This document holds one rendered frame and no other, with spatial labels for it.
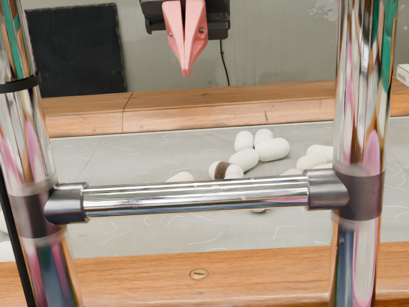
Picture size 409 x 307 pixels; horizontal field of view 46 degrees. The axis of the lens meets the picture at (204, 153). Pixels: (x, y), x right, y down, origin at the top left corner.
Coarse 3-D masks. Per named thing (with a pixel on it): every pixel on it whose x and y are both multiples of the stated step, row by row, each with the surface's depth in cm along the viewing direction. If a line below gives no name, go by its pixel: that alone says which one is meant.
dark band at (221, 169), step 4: (220, 164) 46; (224, 164) 45; (228, 164) 45; (216, 168) 45; (220, 168) 45; (224, 168) 45; (216, 172) 45; (220, 172) 45; (224, 172) 45; (216, 176) 45; (220, 176) 45; (224, 176) 45
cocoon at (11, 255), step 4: (0, 244) 35; (4, 244) 35; (8, 244) 35; (0, 248) 35; (4, 248) 35; (8, 248) 35; (0, 252) 34; (4, 252) 34; (8, 252) 34; (12, 252) 34; (0, 256) 34; (4, 256) 34; (8, 256) 34; (12, 256) 34; (0, 260) 34; (4, 260) 34; (8, 260) 34; (12, 260) 34
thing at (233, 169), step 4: (212, 164) 46; (216, 164) 46; (232, 164) 45; (212, 168) 46; (228, 168) 45; (232, 168) 45; (236, 168) 45; (240, 168) 45; (212, 172) 46; (228, 172) 45; (232, 172) 45; (236, 172) 45; (240, 172) 45; (212, 176) 46; (240, 176) 45
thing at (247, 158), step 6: (240, 150) 48; (246, 150) 48; (252, 150) 48; (234, 156) 47; (240, 156) 47; (246, 156) 48; (252, 156) 48; (258, 156) 49; (228, 162) 48; (234, 162) 47; (240, 162) 47; (246, 162) 47; (252, 162) 48; (246, 168) 47
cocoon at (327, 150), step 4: (312, 148) 48; (316, 148) 48; (320, 148) 48; (324, 148) 48; (328, 148) 48; (332, 148) 48; (308, 152) 49; (312, 152) 48; (324, 152) 48; (328, 152) 48; (332, 152) 48; (328, 156) 48; (328, 160) 48
